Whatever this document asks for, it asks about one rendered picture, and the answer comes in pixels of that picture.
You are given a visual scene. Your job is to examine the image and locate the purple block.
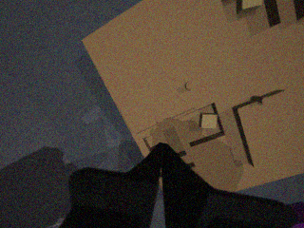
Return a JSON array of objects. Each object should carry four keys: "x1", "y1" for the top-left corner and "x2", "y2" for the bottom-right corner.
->
[{"x1": 287, "y1": 201, "x2": 304, "y2": 228}]

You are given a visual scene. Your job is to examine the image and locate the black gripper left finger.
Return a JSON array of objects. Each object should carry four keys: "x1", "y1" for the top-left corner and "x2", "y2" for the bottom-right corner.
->
[{"x1": 68, "y1": 142, "x2": 164, "y2": 228}]

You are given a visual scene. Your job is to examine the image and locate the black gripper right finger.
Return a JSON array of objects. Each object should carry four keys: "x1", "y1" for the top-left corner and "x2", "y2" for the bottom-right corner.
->
[{"x1": 161, "y1": 143, "x2": 297, "y2": 228}]

